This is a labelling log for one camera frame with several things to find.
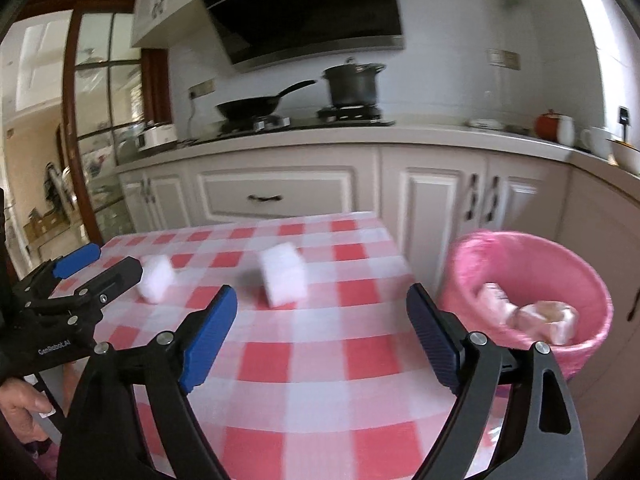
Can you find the bin with pink liner bag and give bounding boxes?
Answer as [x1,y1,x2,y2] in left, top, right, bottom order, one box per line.
[439,230,614,382]

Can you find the orange ceramic pot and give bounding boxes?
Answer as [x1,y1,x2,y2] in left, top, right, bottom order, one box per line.
[536,110,563,140]

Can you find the black range hood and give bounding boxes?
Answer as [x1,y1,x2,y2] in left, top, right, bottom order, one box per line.
[194,0,405,72]

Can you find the black gas stove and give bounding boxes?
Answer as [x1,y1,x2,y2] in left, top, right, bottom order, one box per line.
[200,105,396,136]

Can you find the white bowl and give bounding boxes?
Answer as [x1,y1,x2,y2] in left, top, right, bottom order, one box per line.
[607,139,640,176]

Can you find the person's left forearm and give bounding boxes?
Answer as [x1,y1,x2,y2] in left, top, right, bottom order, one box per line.
[10,437,53,468]

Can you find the wooden glass door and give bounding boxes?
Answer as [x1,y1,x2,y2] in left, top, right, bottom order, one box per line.
[10,0,173,246]

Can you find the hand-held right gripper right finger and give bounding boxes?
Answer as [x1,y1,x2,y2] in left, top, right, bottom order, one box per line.
[406,282,587,480]

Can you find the white mug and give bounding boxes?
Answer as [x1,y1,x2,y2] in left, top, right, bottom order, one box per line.
[580,127,614,155]

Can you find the person's left hand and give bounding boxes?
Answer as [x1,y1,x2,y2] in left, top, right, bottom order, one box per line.
[0,377,57,446]

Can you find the black wok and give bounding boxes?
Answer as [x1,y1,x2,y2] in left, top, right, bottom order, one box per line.
[215,79,317,120]

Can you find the red white checked tablecloth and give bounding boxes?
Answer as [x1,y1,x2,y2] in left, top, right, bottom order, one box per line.
[47,211,506,480]

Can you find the white dining chair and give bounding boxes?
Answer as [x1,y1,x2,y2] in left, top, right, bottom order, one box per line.
[42,160,76,211]

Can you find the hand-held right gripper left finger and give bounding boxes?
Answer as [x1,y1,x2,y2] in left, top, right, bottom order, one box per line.
[59,284,239,480]

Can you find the cardboard box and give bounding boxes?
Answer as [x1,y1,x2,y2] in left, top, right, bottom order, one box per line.
[25,207,57,242]

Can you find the white pitcher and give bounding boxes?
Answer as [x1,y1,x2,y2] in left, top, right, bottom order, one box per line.
[556,115,576,147]

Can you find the white foam block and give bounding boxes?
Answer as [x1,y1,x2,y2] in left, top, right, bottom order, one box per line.
[137,255,176,304]
[257,242,307,307]

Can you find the white cabinet drawer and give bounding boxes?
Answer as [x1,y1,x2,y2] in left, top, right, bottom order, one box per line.
[187,147,382,227]

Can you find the white toaster appliance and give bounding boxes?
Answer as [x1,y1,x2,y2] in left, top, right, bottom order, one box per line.
[136,121,179,152]

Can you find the black stock pot with lid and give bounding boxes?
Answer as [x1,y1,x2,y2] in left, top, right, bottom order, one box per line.
[321,57,387,109]

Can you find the white wall cabinet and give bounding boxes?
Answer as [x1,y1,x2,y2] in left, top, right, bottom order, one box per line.
[131,0,202,50]

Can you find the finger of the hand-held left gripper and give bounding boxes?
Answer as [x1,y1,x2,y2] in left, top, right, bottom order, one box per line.
[14,243,102,293]
[22,256,144,323]

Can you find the white base cabinet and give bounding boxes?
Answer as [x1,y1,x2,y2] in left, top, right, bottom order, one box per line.
[119,162,199,237]
[555,160,640,441]
[380,145,572,292]

